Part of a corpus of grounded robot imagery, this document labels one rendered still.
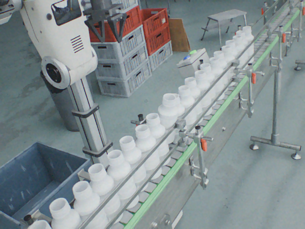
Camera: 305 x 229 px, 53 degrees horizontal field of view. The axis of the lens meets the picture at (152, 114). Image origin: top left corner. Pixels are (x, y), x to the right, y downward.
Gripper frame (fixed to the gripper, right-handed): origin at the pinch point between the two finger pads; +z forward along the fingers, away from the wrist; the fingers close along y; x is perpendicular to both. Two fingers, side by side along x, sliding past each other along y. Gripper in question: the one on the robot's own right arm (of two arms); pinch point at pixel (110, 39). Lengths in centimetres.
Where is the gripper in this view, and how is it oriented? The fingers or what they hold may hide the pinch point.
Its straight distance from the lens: 92.7
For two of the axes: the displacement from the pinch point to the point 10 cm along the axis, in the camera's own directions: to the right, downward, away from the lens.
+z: 1.8, 8.5, 5.0
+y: 8.5, 1.3, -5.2
